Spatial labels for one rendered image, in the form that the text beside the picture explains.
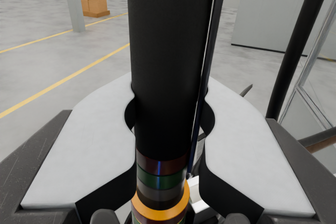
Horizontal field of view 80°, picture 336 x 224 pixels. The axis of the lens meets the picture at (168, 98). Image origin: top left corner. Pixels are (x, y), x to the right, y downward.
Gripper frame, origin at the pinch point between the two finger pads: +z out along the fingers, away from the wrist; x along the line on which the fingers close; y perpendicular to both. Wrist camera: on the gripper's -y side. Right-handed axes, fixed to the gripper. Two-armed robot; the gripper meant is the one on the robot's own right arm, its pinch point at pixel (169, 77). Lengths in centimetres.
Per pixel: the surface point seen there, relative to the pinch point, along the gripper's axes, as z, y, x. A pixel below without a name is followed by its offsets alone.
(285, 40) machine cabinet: 467, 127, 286
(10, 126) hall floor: 166, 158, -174
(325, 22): 110, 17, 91
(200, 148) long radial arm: 39, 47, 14
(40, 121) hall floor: 177, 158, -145
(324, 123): 70, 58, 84
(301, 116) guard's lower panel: 91, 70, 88
